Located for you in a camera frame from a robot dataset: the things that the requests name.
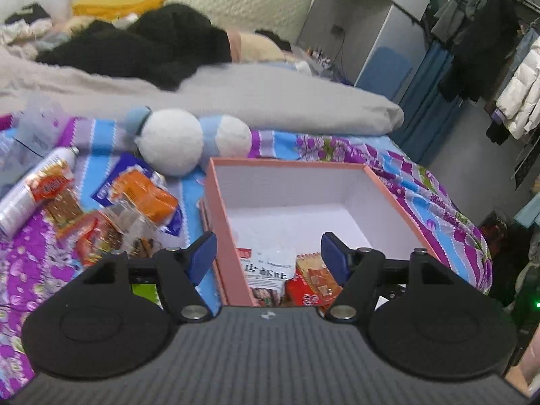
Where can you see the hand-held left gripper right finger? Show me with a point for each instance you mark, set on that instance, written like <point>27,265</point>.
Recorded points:
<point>335,257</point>

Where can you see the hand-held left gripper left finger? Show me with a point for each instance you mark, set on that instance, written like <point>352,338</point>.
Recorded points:
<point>202,257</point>

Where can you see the pink cardboard box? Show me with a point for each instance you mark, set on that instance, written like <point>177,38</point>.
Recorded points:
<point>223,228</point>

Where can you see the white shrimp snack packet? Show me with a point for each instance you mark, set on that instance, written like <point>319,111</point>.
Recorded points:
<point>265,270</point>

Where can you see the clear biscuit packet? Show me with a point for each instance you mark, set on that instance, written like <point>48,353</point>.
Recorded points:
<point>126,223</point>

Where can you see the orange snack packet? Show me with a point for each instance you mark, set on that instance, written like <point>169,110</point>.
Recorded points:
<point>143,194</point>

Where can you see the red patterned bag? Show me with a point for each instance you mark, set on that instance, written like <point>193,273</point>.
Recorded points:
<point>493,228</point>

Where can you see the light teal garment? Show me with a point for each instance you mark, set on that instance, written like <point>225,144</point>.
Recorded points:
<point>529,211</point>

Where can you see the white blue plush toy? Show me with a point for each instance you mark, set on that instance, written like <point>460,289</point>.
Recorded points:
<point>168,143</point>

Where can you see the blue snack packet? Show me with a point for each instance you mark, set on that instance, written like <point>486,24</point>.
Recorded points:
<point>107,185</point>

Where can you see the brown cracker packet red label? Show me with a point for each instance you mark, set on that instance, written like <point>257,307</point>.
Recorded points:
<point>63,211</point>

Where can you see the grey blanket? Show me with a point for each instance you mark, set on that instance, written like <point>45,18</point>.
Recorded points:
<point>274,97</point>

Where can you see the blue curtain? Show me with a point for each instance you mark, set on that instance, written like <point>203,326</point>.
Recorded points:
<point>426,105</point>

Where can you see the floral striped bedsheet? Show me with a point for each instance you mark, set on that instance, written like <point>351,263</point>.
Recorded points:
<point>25,270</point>

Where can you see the white spray can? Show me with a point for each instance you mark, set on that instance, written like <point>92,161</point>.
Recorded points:
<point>17,206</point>

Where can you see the row of small bottles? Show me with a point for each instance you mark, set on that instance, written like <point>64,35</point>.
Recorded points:
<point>322,57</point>

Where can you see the white puffer jacket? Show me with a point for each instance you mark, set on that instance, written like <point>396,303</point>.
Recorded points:
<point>523,93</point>

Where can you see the clear plastic bag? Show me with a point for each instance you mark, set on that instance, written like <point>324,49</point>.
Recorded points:
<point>38,126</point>

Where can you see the beige pink pillow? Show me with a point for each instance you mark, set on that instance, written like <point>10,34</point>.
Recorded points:
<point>257,48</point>

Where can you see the black coat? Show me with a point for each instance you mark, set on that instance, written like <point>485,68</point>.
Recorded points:
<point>147,46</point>

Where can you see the black cloth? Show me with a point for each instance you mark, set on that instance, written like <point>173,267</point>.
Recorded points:
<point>274,38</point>

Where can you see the grey wardrobe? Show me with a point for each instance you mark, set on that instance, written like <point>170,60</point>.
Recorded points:
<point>363,29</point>

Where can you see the cream quilted headboard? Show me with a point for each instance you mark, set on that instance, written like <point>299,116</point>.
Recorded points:
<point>232,0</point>

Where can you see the pastel pillow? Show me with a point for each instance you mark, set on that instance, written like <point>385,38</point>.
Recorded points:
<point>76,26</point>

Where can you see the yellow blanket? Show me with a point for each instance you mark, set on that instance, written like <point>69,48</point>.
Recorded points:
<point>118,6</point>

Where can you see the dark hanging clothes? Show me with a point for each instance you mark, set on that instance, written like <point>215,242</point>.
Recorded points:
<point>485,38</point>

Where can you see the pile of clothes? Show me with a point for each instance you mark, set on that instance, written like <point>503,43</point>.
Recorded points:
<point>25,17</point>

